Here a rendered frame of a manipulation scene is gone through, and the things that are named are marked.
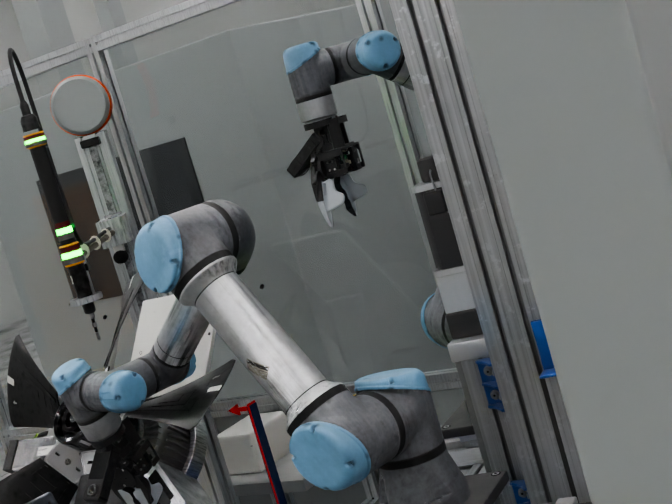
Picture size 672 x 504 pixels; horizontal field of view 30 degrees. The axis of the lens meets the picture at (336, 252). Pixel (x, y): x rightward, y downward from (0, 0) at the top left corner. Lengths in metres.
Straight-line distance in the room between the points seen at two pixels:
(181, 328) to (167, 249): 0.33
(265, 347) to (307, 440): 0.16
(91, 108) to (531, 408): 1.64
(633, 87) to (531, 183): 0.04
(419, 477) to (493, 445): 0.24
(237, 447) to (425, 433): 1.27
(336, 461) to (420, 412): 0.19
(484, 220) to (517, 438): 0.38
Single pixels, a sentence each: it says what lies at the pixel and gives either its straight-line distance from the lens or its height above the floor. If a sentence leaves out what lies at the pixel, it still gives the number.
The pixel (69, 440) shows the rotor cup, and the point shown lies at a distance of 2.73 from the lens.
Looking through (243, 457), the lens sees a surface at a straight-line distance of 3.24.
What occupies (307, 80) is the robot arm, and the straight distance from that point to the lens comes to 2.49.
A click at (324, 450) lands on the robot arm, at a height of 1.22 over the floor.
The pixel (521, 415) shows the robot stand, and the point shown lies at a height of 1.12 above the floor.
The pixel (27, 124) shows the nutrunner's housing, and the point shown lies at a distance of 2.66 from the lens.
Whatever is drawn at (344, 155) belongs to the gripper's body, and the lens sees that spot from 2.49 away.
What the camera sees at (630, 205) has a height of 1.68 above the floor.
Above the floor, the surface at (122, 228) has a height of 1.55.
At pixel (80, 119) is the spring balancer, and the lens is 3.35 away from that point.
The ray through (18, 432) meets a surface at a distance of 4.10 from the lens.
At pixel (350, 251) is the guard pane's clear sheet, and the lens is 3.12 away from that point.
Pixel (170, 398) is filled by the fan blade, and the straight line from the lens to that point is 2.63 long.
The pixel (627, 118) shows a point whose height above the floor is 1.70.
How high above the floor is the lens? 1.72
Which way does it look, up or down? 7 degrees down
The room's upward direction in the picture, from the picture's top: 16 degrees counter-clockwise
